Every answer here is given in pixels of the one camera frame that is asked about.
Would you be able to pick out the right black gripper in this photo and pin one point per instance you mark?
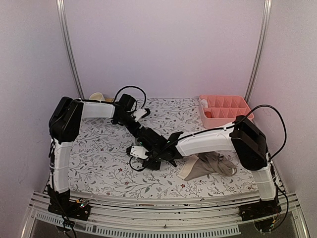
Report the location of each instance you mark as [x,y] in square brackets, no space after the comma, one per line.
[155,166]

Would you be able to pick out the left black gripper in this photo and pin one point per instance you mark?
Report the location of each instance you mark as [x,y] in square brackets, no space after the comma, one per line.
[137,133]

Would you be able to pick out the taupe underwear cream waistband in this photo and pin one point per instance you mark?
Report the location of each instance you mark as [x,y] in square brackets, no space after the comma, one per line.
[204,164]

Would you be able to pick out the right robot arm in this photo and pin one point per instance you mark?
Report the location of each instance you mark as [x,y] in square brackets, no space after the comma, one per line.
[241,136]

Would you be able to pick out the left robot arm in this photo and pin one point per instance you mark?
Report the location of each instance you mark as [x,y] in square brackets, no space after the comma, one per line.
[64,126]

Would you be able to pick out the cream ceramic mug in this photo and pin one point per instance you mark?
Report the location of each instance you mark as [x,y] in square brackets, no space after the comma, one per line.
[97,96]

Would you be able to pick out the floral tablecloth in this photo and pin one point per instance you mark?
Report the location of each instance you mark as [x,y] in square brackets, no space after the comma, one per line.
[98,164]

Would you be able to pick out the red item in tray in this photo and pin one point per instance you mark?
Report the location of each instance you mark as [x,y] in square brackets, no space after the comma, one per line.
[208,114]

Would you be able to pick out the white item in tray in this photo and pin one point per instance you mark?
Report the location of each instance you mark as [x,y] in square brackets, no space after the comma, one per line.
[204,103]

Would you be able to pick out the pink divided organizer tray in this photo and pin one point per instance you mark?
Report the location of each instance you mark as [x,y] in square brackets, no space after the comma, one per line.
[224,109]

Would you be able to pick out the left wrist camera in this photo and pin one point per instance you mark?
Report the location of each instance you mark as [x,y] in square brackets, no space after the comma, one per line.
[140,114]

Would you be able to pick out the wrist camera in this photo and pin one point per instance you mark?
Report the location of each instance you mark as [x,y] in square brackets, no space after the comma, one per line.
[140,114]
[137,152]

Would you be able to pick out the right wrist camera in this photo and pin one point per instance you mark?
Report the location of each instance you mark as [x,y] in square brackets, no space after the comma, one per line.
[137,152]

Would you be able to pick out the left aluminium frame post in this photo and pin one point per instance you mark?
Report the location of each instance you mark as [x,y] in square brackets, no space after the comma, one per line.
[68,47]

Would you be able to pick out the aluminium frame post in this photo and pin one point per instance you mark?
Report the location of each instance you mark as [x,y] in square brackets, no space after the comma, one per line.
[68,47]
[259,50]

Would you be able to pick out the front aluminium rail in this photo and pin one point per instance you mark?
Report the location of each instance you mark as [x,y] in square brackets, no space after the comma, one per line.
[208,217]

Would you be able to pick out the right aluminium frame post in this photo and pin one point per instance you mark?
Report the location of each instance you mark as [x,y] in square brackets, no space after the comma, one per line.
[259,50]

